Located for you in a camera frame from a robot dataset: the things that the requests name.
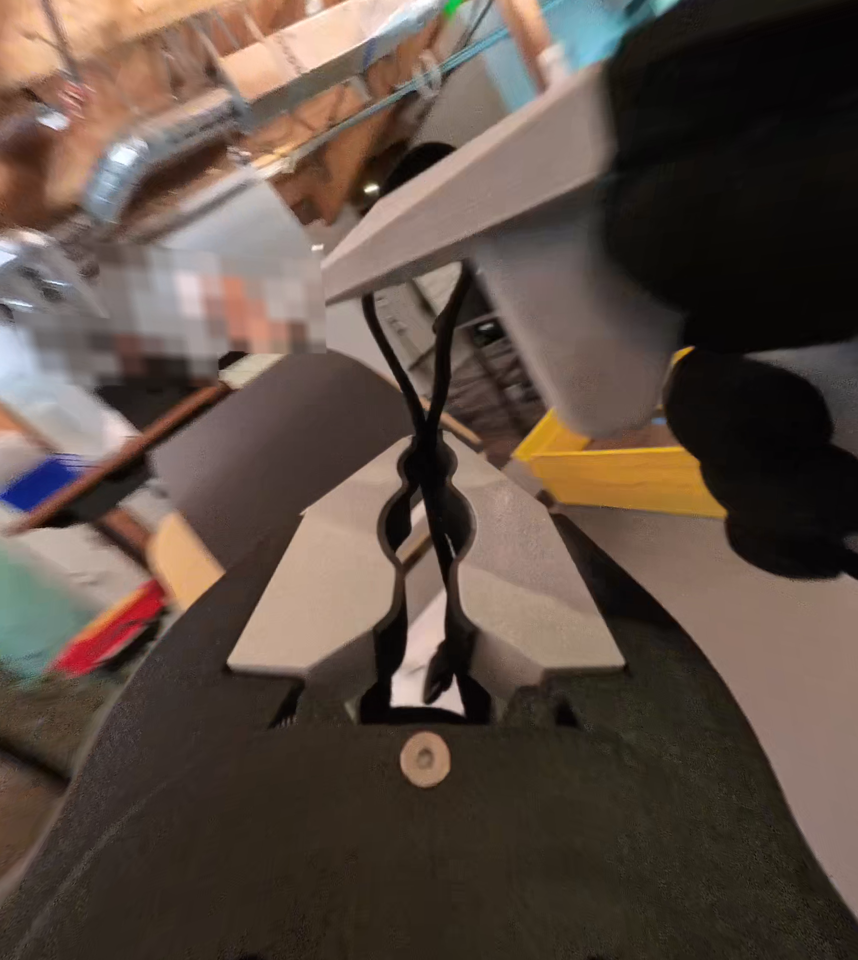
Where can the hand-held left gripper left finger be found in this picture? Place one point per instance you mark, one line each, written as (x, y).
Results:
(317, 600)

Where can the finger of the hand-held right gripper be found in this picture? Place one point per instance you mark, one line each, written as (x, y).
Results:
(579, 330)
(474, 188)

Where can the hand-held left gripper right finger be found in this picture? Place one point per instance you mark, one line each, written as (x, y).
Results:
(541, 600)

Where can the person's right forearm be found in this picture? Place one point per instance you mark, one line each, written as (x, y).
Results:
(759, 165)

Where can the person's right hand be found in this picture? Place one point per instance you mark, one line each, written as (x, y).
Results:
(774, 465)

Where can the yellow plastic bin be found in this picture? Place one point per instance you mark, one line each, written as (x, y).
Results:
(624, 473)

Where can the wooden board with black mat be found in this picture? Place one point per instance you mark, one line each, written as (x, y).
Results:
(279, 435)

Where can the long red bin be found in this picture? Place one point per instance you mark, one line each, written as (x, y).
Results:
(114, 630)

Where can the wooden standing desk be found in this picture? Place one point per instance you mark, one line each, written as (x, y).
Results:
(114, 458)

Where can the small blue bin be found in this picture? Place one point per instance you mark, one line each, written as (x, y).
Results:
(39, 483)

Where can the silver ceiling duct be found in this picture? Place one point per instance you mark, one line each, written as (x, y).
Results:
(159, 150)

